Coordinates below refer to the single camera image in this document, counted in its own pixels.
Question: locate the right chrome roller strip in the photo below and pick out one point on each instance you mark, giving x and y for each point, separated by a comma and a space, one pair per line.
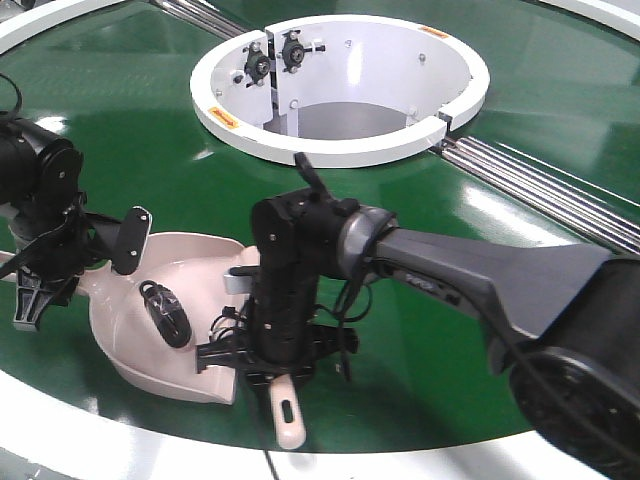
558, 199

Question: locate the left black bearing mount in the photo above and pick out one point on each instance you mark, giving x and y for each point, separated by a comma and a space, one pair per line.
257, 66

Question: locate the right black bearing mount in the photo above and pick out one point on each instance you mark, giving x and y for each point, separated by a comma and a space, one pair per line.
293, 52

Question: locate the chrome roller strip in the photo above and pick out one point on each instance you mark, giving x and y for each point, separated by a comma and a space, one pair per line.
203, 15
558, 199

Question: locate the front orange warning sticker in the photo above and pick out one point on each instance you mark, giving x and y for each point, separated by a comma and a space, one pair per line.
224, 117

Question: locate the orange warning sticker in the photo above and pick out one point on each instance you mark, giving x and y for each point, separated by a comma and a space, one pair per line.
224, 117
434, 31

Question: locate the far left white rim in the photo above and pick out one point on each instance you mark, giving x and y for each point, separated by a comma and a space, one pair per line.
28, 24

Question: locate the pink hand brush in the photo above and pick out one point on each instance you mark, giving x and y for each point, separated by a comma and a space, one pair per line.
288, 421

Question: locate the rear orange warning sticker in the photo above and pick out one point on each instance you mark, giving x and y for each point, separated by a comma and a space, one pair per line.
434, 31

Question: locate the far right white rim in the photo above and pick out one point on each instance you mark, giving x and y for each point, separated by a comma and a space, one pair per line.
615, 13

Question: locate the white outer conveyor rim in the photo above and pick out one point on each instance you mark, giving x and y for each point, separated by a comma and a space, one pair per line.
44, 438

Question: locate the far chrome roller strip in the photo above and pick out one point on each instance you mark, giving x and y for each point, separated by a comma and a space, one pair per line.
203, 15

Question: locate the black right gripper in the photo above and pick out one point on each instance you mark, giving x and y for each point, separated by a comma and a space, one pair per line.
282, 339

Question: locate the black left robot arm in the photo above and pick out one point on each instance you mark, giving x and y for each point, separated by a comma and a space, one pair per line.
39, 175

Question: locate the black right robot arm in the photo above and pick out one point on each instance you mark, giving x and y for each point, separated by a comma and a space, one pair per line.
562, 321

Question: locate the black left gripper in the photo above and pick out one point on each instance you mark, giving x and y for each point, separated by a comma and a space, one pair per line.
47, 267

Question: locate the black bearing mount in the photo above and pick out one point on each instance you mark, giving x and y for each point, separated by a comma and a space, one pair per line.
293, 52
257, 66

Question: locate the pink plastic dustpan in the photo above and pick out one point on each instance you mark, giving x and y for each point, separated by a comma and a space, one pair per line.
191, 266

